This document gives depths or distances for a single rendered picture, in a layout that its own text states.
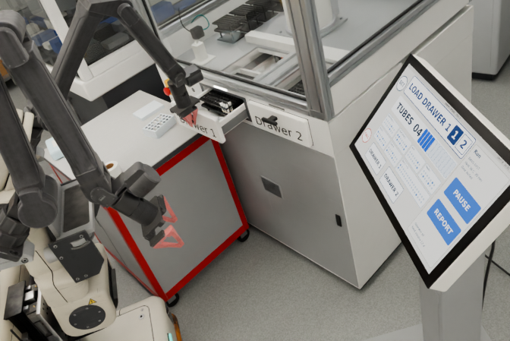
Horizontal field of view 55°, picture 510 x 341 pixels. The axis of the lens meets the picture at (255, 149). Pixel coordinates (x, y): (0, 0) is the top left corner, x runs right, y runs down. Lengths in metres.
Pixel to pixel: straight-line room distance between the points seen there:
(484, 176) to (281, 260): 1.56
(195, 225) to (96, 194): 1.17
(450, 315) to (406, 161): 0.53
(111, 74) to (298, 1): 1.41
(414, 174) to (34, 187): 0.84
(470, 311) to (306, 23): 0.94
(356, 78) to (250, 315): 1.19
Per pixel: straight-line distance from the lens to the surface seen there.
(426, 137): 1.18
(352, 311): 2.21
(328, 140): 1.62
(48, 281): 1.52
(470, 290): 1.49
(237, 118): 1.86
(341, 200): 1.80
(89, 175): 1.11
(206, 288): 2.46
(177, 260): 2.29
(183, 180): 2.11
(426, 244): 1.10
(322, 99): 1.53
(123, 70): 2.62
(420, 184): 1.15
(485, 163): 1.04
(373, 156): 1.32
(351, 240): 1.96
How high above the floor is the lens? 1.84
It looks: 36 degrees down
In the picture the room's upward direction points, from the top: 17 degrees counter-clockwise
